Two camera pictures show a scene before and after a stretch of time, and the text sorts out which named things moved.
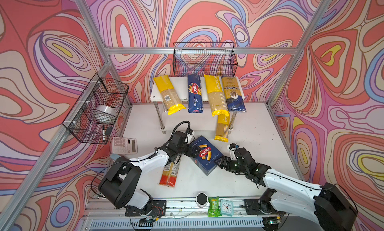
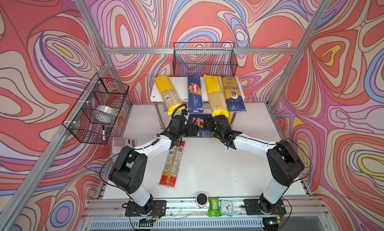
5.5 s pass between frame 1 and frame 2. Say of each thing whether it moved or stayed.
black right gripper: moved
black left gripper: moved
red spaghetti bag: stayed
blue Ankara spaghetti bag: stayed
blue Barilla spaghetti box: stayed
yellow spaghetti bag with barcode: stayed
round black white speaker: stayed
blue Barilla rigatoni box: moved
